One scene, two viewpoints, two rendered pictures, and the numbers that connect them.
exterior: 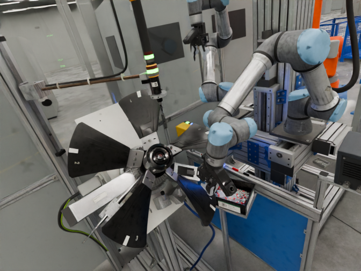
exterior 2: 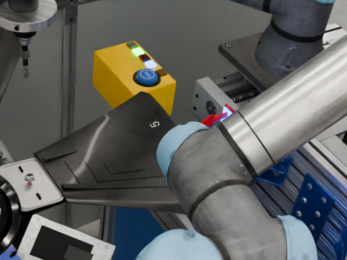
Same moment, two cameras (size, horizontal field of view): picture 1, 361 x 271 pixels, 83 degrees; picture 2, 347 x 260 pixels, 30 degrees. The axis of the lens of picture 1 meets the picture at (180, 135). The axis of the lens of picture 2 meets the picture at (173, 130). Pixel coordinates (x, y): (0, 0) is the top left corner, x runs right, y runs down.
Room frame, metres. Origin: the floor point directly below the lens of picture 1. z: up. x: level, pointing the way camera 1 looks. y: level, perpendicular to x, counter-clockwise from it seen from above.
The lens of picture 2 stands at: (0.23, -0.08, 1.84)
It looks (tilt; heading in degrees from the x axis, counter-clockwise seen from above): 41 degrees down; 355
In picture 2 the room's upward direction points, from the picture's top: 10 degrees clockwise
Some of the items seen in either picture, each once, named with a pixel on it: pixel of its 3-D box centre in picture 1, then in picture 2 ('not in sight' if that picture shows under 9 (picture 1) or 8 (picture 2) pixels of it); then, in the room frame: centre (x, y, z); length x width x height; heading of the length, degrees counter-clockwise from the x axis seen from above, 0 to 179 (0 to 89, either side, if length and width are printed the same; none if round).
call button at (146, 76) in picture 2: not in sight; (146, 77); (1.25, -0.09, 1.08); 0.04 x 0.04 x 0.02
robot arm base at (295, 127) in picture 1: (297, 121); not in sight; (1.01, -0.68, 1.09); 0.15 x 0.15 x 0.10
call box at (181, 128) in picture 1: (189, 132); (132, 85); (1.29, -0.07, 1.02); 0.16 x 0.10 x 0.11; 36
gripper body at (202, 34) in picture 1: (199, 34); not in sight; (1.35, -0.23, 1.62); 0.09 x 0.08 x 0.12; 126
